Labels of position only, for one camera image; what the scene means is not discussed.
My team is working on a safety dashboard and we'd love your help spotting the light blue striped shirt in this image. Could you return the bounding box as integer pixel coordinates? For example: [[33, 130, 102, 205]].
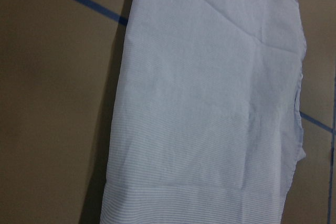
[[100, 0, 307, 223]]

